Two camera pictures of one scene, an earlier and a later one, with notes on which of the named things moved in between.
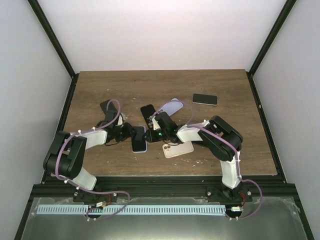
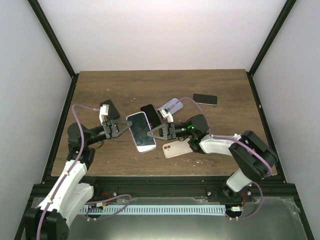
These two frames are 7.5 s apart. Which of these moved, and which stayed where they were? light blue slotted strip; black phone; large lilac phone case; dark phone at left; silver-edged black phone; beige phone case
Moved: black phone; large lilac phone case
Stayed: dark phone at left; beige phone case; light blue slotted strip; silver-edged black phone
